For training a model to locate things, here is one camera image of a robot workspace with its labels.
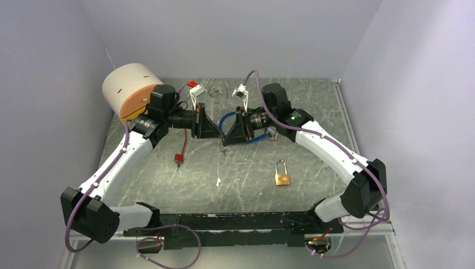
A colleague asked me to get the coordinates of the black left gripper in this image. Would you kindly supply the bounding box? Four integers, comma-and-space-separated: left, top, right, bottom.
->
165, 103, 224, 139

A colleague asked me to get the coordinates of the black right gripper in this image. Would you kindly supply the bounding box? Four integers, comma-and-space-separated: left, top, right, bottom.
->
223, 106, 277, 146

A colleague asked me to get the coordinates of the red cable padlock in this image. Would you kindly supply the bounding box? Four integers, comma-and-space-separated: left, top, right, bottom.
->
174, 129, 188, 170

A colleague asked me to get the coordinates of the brass padlock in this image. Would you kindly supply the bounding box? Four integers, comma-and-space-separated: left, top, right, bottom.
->
274, 160, 291, 187

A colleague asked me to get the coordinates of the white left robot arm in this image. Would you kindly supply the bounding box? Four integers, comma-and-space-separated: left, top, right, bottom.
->
60, 84, 223, 243

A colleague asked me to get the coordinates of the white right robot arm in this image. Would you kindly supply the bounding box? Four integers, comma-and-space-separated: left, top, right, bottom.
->
222, 83, 387, 233

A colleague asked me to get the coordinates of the white cylinder with coloured lid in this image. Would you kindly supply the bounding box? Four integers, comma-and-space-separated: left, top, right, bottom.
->
102, 63, 163, 123

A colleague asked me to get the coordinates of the blue cable lock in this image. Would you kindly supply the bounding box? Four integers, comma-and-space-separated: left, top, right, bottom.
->
218, 111, 278, 144

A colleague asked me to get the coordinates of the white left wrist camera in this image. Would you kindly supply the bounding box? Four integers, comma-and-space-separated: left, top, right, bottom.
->
188, 80, 207, 109

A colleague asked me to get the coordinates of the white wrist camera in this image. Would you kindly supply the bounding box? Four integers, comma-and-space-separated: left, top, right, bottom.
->
231, 84, 249, 112
188, 80, 207, 109

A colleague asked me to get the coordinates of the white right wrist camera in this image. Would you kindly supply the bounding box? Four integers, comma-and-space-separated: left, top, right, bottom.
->
231, 84, 249, 112

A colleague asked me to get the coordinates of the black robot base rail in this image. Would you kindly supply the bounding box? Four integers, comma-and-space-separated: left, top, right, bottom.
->
123, 211, 343, 250

